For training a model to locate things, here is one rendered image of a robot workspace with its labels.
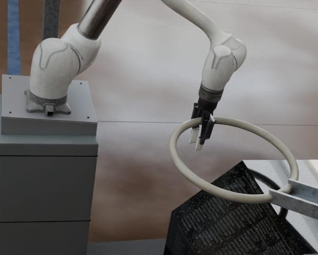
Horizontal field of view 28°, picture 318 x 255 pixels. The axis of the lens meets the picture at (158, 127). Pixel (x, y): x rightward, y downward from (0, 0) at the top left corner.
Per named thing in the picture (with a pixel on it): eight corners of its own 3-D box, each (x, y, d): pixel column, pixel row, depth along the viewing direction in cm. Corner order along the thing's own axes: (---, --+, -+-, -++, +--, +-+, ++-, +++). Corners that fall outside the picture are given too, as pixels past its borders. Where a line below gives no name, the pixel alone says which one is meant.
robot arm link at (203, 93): (209, 92, 234) (205, 105, 237) (229, 90, 238) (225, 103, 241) (196, 79, 240) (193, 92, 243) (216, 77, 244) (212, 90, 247)
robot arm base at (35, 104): (26, 117, 251) (28, 104, 248) (24, 91, 269) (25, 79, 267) (72, 119, 256) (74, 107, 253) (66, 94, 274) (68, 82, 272)
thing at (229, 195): (323, 176, 236) (325, 170, 234) (238, 224, 205) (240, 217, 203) (228, 109, 262) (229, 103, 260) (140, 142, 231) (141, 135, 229)
